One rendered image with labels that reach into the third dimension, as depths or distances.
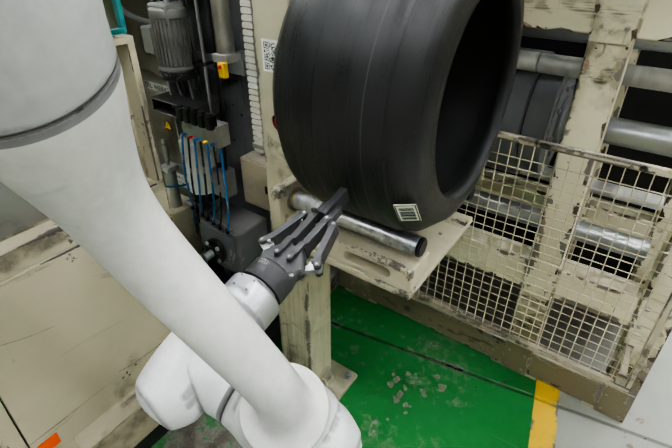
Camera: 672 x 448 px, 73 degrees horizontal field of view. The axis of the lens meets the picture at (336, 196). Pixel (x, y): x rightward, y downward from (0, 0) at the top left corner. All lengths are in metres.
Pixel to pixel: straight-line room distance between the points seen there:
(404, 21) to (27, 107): 0.55
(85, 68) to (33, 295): 1.00
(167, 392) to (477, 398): 1.41
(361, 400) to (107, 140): 1.60
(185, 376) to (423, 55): 0.54
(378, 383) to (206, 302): 1.49
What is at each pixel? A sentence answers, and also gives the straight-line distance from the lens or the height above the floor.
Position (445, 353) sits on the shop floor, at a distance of 1.98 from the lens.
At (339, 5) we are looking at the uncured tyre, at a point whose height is 1.37.
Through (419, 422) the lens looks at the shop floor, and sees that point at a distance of 1.78.
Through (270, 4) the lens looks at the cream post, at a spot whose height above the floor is 1.33.
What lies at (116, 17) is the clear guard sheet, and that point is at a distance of 1.18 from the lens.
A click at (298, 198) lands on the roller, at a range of 1.09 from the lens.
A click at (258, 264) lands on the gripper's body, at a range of 0.69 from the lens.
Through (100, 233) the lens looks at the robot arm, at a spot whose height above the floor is 1.29.
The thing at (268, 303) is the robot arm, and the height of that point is 1.01.
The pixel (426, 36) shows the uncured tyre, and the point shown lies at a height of 1.34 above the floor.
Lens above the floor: 1.47
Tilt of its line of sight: 31 degrees down
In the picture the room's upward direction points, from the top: straight up
